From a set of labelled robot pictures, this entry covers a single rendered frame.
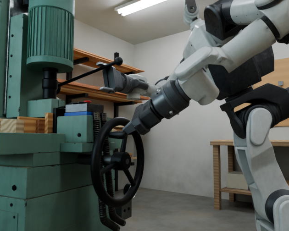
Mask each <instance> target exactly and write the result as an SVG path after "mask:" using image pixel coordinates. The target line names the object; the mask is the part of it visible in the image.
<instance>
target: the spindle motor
mask: <svg viewBox="0 0 289 231"><path fill-rule="evenodd" d="M74 15H75V0H29V7H28V45H27V67H28V68H30V69H32V70H35V71H39V72H43V71H42V68H44V67H52V68H56V69H58V73H66V72H71V71H73V50H74Z"/></svg>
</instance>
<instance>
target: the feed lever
mask: <svg viewBox="0 0 289 231"><path fill-rule="evenodd" d="M122 63H123V59H122V58H121V57H116V58H115V60H114V61H113V62H111V63H109V64H106V65H104V66H101V67H99V68H96V69H94V70H91V71H89V72H87V73H84V74H82V75H79V76H77V77H74V78H72V79H69V80H67V81H64V82H62V83H58V89H57V91H56V95H57V94H58V93H59V92H60V90H61V86H63V85H65V84H68V83H71V82H73V81H76V80H78V79H81V78H83V77H85V76H88V75H90V74H93V73H95V72H98V71H100V70H103V69H105V68H108V67H110V66H113V65H117V66H120V65H121V64H122Z"/></svg>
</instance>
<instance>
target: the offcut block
mask: <svg viewBox="0 0 289 231"><path fill-rule="evenodd" d="M0 132H23V133H24V120H19V119H1V125H0Z"/></svg>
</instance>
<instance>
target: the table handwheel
mask: <svg viewBox="0 0 289 231"><path fill-rule="evenodd" d="M129 122H130V120H129V119H127V118H124V117H115V118H112V119H110V120H109V121H108V122H106V123H105V124H104V125H103V127H102V128H101V129H100V130H99V132H98V134H97V136H96V138H95V141H94V144H93V148H92V152H91V154H79V155H78V157H77V163H78V164H80V165H90V173H91V180H92V183H93V187H94V190H95V192H96V194H97V196H98V197H99V199H100V200H101V201H102V202H103V203H104V204H105V205H107V206H109V207H113V208H119V207H122V206H124V205H126V204H127V203H128V202H129V201H130V200H131V199H132V198H133V197H134V195H135V194H136V192H137V190H138V188H139V186H140V183H141V180H142V176H143V171H144V162H145V155H144V147H143V142H142V138H141V135H140V134H139V133H138V132H137V131H136V130H135V131H133V132H132V133H131V134H132V136H133V139H134V142H135V146H136V151H137V166H136V172H135V176H134V179H133V178H132V176H131V174H130V172H129V170H128V169H129V167H130V165H131V157H130V155H129V153H128V152H125V150H126V144H127V138H128V135H127V137H126V138H125V139H123V140H122V144H121V149H120V152H114V153H113V155H102V159H103V166H106V167H104V168H102V169H100V158H101V152H102V148H103V144H104V142H105V139H106V137H107V135H108V133H109V132H110V131H111V130H112V129H113V128H114V127H116V126H126V125H127V124H128V123H129ZM111 169H114V170H117V171H124V173H125V175H126V176H127V178H128V180H129V182H130V184H131V187H130V188H129V190H128V191H127V192H126V193H125V194H124V195H123V196H122V197H120V198H113V197H111V196H110V195H109V194H108V193H107V191H106V190H105V188H104V185H103V182H102V179H101V175H103V174H104V173H106V172H107V171H109V170H111Z"/></svg>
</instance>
